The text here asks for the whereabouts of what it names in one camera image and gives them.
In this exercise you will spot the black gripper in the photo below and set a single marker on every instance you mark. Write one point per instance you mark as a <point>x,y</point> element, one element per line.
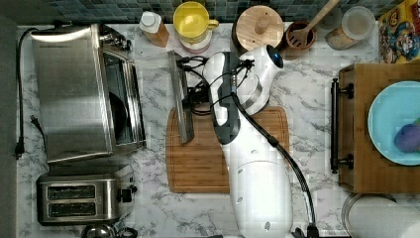
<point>186,99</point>

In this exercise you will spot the glass oven door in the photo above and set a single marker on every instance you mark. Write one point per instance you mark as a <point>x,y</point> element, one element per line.
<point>134,104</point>

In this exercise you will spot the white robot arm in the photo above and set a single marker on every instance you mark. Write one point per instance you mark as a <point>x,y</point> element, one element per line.
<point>221,136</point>

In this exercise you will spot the stainless steel toaster oven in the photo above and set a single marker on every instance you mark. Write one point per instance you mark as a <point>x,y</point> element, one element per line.
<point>82,92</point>

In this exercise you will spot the bamboo cutting board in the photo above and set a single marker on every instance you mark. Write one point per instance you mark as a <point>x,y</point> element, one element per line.
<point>199,166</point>

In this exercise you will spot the yellow mug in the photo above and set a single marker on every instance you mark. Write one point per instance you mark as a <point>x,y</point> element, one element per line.
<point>194,26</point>

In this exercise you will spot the amber bottle white cap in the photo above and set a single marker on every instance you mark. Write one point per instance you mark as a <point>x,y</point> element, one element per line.
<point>153,27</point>

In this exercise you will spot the wooden slotted spatula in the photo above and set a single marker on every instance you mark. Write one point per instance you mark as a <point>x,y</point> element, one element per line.
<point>308,26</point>

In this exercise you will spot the brown utensil holder cup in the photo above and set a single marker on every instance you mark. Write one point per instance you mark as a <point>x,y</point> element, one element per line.
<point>291,52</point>

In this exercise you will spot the stainless steel two-slot toaster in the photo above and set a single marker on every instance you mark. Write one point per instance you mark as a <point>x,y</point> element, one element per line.
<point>79,195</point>

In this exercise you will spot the chrome kettle top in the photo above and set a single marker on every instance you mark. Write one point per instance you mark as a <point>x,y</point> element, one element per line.
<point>108,231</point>

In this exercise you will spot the glass jar with grains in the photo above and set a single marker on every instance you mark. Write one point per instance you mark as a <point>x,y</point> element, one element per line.
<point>357,25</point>

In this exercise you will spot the wooden drawer unit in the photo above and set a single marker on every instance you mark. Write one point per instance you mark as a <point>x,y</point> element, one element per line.
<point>371,172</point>

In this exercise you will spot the white pot with rim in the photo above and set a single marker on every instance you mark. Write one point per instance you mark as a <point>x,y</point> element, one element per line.
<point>379,216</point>

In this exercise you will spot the light blue plate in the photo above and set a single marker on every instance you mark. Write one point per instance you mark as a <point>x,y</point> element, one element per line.
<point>394,107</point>

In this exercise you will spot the purple round fruit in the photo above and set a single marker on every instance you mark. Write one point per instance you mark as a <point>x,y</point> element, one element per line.
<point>407,139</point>

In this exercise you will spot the colourful cereal box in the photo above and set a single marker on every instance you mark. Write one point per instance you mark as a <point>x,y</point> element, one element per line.
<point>399,34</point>

